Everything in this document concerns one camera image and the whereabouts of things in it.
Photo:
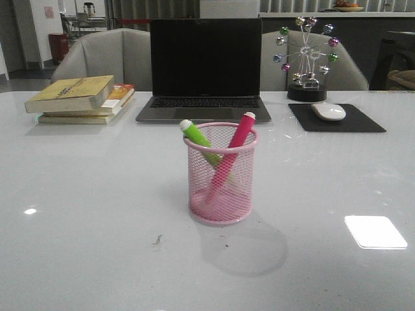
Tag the dark side chair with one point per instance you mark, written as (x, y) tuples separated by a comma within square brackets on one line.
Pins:
[(396, 52)]

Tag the grey open laptop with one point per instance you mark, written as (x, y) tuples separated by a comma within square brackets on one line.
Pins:
[(205, 70)]

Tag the fruit bowl on counter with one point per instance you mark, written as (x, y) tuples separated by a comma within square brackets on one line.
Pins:
[(346, 6)]

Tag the grey left armchair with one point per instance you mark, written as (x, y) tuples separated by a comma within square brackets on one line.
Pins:
[(123, 53)]

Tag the red trash bin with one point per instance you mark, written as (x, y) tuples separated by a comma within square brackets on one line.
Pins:
[(59, 46)]

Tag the pink marker pen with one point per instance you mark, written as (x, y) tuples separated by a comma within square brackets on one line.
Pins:
[(241, 133)]

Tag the cream bottom book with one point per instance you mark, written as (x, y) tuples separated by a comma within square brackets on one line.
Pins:
[(77, 120)]

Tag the ferris wheel desk toy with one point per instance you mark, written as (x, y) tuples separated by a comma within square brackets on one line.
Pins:
[(305, 85)]

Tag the yellow top book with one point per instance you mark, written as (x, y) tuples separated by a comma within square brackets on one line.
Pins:
[(73, 94)]

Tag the green marker pen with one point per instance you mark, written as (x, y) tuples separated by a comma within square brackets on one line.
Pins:
[(196, 136)]

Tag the orange middle book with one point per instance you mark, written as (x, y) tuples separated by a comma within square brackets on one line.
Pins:
[(117, 99)]

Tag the pink mesh pen holder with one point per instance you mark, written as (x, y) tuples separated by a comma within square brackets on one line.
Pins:
[(231, 203)]

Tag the black mouse pad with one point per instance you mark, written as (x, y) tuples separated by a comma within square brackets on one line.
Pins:
[(355, 120)]

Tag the white computer mouse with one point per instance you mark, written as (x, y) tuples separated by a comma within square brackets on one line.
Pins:
[(328, 111)]

